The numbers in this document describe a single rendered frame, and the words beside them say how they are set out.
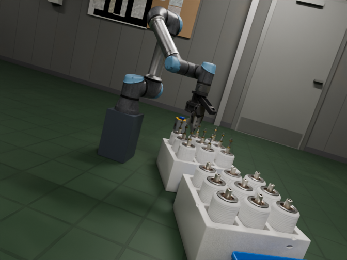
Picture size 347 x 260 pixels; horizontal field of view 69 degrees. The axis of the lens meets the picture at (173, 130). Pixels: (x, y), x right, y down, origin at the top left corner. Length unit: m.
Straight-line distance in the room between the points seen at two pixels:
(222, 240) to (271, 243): 0.18
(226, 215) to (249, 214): 0.09
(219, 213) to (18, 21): 5.26
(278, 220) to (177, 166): 0.56
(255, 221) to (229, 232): 0.11
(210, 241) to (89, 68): 4.21
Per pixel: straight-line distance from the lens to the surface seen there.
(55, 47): 5.18
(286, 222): 1.01
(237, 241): 0.92
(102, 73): 4.66
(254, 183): 1.17
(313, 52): 4.27
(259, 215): 0.94
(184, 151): 1.34
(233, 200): 0.89
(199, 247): 0.89
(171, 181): 1.35
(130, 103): 1.54
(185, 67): 1.31
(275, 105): 4.14
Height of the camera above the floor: 0.60
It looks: 12 degrees down
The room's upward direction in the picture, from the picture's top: 15 degrees clockwise
